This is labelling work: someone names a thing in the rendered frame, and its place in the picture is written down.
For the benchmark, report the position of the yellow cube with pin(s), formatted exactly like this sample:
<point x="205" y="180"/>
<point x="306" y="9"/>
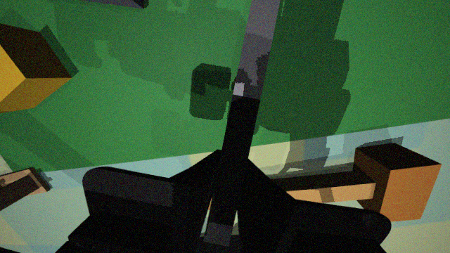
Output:
<point x="29" y="69"/>

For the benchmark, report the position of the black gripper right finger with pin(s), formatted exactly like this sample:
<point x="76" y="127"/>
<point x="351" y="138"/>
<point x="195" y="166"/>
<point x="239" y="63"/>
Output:
<point x="269" y="218"/>

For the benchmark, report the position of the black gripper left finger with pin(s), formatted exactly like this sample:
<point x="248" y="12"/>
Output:
<point x="180" y="201"/>

